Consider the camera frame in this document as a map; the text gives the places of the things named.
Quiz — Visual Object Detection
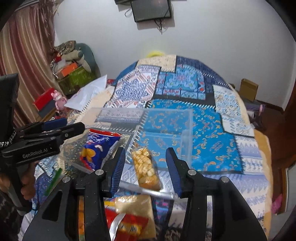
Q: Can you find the blue red chip bag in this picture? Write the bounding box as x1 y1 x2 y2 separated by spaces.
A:
80 128 121 171

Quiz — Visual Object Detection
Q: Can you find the blue patchwork bed quilt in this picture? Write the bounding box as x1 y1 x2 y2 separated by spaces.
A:
23 57 267 240

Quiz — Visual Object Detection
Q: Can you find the red box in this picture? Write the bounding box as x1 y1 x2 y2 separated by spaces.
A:
33 88 55 111

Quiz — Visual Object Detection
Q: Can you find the red fried snack bag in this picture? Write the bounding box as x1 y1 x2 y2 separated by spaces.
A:
78 200 149 241

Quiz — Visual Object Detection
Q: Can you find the large wall television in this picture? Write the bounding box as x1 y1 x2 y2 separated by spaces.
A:
114 0 131 5

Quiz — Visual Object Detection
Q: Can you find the pink plush toy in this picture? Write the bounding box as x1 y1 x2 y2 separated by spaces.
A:
51 90 67 111

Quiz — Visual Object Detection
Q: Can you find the left hand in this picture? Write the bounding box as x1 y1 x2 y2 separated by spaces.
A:
1 163 36 200

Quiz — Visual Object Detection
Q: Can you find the green edged clear snack bag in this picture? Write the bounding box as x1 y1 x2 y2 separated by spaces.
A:
44 168 63 196

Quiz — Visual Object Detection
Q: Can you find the green patterned storage box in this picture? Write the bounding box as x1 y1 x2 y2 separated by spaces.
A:
58 66 96 95

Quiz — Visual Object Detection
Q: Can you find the yellow plush item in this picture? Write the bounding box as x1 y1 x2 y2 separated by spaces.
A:
146 50 165 58

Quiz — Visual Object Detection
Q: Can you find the grey plush toy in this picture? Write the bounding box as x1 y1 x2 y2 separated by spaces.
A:
61 50 92 73

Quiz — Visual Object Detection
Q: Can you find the cardboard box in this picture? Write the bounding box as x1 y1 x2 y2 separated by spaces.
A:
238 78 258 101

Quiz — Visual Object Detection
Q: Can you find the pale rice cracker block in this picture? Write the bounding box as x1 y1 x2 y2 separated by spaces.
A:
114 194 157 240

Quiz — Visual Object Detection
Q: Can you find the small wall monitor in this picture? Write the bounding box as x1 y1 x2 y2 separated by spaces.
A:
130 0 171 23

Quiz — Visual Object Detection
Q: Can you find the orange box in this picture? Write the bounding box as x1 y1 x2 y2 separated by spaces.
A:
56 62 78 79

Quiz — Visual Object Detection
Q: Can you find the clear plastic storage bin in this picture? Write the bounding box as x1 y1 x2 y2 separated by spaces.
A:
59 106 194 200

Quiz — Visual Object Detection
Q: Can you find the striped pink curtain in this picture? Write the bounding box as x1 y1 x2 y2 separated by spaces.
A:
1 1 60 127

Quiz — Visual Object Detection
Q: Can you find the clear bag of caramel popcorn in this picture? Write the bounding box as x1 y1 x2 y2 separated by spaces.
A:
131 147 162 191

